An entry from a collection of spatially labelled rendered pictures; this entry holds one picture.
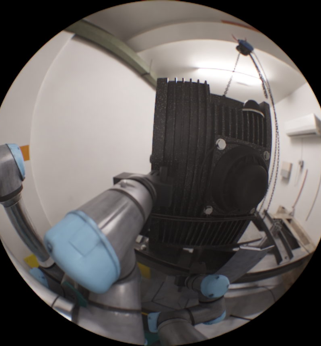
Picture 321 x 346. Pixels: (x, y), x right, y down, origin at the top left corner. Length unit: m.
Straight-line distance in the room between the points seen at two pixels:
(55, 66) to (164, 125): 1.10
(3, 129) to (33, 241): 0.72
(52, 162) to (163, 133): 0.84
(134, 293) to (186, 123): 0.42
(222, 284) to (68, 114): 1.23
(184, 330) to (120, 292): 0.16
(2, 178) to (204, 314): 0.58
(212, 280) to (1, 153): 0.59
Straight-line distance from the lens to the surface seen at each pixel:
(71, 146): 0.97
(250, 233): 0.80
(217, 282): 0.33
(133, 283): 0.18
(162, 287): 1.35
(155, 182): 0.19
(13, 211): 0.39
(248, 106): 0.50
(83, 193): 1.08
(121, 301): 0.16
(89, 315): 0.17
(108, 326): 0.16
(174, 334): 0.26
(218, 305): 0.38
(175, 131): 0.35
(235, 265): 0.53
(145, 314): 1.02
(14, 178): 0.36
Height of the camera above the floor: 1.34
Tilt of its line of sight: 15 degrees down
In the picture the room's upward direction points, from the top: 4 degrees clockwise
